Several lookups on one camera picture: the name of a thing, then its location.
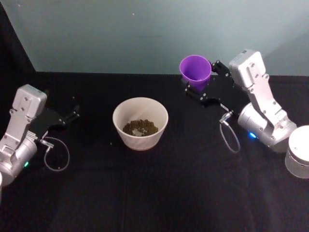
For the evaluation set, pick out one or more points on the black table cloth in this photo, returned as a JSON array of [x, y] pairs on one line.
[[183, 193]]

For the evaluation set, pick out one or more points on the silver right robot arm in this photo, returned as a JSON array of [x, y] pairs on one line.
[[260, 96]]

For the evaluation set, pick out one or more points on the brown pellets heap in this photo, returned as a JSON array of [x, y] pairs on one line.
[[149, 128]]

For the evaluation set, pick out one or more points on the black hanging cloth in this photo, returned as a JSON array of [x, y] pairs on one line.
[[12, 43]]

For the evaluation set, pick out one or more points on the white round bowl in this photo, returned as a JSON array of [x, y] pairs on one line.
[[135, 142]]

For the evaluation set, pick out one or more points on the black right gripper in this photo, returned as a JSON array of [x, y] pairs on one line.
[[220, 89]]

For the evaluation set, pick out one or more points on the purple plastic cup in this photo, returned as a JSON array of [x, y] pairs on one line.
[[195, 77]]

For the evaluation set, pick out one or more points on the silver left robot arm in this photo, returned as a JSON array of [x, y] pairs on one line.
[[23, 113]]

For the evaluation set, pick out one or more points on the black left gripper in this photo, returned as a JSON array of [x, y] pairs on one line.
[[47, 120]]

